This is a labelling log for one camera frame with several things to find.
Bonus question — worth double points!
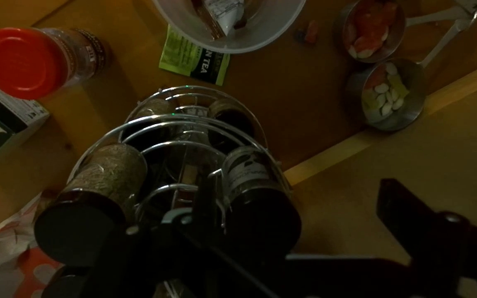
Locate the small metal measuring cup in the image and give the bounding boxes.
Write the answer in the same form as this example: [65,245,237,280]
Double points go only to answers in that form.
[340,0,477,64]

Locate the herb spice bottle black lid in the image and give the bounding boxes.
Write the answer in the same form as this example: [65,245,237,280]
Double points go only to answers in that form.
[34,143,148,266]

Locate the white and brown packet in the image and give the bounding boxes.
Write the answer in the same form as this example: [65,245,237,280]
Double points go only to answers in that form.
[192,0,248,40]

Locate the brown spice bottle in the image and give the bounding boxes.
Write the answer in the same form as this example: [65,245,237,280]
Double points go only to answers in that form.
[133,99,173,121]

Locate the dark spice bottle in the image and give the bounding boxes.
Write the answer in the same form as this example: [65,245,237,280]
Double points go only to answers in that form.
[207,99,256,154]

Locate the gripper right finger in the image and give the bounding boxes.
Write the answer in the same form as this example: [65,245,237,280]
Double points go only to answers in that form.
[376,178,477,298]

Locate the red candy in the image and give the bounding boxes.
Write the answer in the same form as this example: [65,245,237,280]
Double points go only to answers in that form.
[296,19,320,45]

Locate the white bowl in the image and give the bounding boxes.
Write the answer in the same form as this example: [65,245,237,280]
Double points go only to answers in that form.
[153,0,307,55]

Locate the heap of red white candies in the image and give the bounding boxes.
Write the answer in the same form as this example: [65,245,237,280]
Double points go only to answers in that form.
[346,2,396,59]

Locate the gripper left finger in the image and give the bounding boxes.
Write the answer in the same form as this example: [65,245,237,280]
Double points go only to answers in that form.
[85,173,282,298]

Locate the large metal measuring cup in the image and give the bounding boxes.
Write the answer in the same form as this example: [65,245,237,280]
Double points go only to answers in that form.
[345,8,477,132]

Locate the red and white cloth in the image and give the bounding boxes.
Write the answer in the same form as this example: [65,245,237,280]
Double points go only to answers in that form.
[0,192,64,298]

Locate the spice bottle red lid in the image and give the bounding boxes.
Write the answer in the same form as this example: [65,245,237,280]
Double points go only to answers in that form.
[0,26,109,101]

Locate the wire spice rack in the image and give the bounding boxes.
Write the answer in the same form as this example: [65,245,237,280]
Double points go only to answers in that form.
[36,85,302,298]

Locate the green tea sachet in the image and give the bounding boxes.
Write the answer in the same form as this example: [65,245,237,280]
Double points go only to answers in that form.
[158,25,231,87]

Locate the labelled spice bottle black lid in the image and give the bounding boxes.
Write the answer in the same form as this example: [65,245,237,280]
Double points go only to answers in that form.
[221,146,302,259]

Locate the heap of white yellow candies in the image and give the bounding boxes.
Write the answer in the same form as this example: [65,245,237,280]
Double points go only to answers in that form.
[362,62,410,123]

